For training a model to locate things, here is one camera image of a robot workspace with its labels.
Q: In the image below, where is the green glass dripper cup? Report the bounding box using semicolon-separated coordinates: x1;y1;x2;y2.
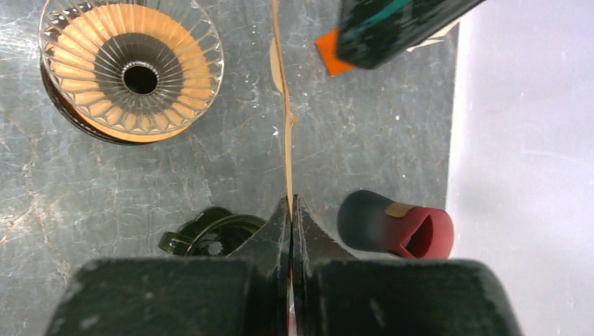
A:
158;206;266;257

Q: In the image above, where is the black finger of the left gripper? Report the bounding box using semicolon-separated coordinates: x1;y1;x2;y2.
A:
336;0;483;69

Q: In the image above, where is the light orange wooden ring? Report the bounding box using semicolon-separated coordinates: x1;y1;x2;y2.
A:
48;3;212;144

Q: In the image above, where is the dark red black carafe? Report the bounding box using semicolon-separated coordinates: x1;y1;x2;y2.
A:
336;190;454;259

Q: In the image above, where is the clear glass dripper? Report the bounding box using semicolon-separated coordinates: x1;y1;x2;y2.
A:
39;1;224;144

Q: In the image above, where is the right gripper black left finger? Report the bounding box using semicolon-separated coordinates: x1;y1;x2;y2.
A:
45;198;291;335

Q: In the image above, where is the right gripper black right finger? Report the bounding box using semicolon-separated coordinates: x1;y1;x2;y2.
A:
291;197;522;335

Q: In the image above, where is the brown glass dripper cup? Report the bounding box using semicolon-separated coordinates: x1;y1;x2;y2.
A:
39;60;149;146

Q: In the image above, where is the orange coffee filter box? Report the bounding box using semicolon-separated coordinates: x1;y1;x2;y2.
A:
315;18;460;78

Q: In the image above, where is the brown paper coffee filter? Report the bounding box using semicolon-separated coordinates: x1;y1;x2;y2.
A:
269;0;297;221

